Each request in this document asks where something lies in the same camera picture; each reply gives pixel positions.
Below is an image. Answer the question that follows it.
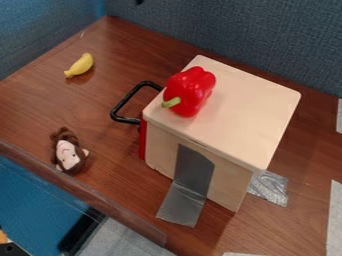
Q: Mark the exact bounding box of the yellow toy banana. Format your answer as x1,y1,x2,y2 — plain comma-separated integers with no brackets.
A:
62,52,97,79

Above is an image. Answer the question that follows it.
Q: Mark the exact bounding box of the red toy pepper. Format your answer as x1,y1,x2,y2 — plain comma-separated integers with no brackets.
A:
160,65,218,119

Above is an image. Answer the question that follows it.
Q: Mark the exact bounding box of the wooden cabinet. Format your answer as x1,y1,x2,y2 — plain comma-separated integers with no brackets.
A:
141,54,304,229

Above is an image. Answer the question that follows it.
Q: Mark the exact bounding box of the brown plush monkey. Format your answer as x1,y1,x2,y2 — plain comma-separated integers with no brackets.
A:
49,126,91,176

